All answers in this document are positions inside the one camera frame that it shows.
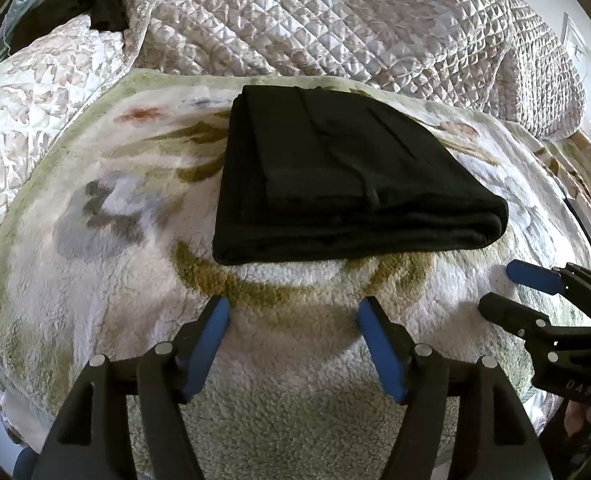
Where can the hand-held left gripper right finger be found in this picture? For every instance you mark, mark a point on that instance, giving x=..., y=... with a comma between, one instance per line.
x=383, y=350

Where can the white wall frame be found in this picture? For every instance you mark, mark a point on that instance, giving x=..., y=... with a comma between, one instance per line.
x=574, y=40

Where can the floral fleece blanket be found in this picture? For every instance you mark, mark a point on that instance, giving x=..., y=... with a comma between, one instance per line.
x=125, y=260

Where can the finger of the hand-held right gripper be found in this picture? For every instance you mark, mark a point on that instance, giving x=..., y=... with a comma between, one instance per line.
x=510, y=312
x=535, y=276

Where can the white floral pillow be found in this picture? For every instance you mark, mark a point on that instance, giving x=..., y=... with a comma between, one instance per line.
x=35, y=95

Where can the person's right hand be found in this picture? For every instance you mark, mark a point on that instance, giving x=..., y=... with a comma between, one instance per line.
x=585, y=422

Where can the black pants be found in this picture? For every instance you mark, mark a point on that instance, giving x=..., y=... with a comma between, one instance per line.
x=350, y=175

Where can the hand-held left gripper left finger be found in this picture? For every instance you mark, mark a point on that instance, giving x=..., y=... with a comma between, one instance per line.
x=209, y=345

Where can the quilted satin bedspread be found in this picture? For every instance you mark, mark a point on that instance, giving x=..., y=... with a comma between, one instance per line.
x=325, y=20

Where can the dark cloth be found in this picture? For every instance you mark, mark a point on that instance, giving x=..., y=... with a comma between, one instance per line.
x=100, y=10

